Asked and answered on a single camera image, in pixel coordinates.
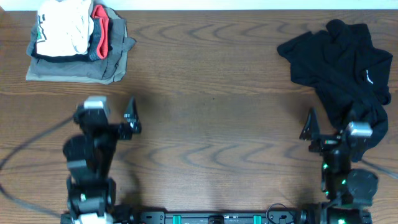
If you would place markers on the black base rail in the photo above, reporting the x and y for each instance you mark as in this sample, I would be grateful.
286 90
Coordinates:
217 218

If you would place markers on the red and black folded garment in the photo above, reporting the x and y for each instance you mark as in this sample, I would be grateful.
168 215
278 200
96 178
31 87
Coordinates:
98 49

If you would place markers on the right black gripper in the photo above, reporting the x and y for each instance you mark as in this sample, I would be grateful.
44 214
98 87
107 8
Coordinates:
311 133

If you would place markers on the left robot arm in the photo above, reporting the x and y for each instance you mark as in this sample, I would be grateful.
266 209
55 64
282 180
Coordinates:
91 192

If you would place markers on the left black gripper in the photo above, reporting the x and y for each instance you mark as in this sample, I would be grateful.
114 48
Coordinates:
130 120

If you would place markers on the black t-shirt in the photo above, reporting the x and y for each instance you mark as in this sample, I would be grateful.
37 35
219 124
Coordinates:
349 75

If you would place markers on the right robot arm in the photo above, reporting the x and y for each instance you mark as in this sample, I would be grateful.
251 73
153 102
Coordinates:
349 191

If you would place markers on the grey folded garment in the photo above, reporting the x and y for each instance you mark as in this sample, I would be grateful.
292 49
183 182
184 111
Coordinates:
90 62

